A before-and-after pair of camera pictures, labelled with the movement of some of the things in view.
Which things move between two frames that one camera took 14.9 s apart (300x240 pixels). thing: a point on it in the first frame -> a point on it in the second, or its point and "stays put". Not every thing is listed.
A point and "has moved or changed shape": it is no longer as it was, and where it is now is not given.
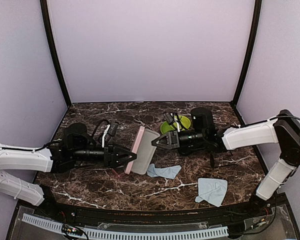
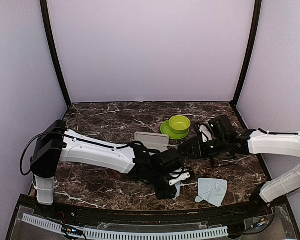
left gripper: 112,160 -> 164,195
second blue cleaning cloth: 211,190 stays put
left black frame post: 44,4 stays put
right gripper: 173,140 -> 201,153
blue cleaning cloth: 171,172 has moved or changed shape
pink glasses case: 144,150 has moved or changed shape
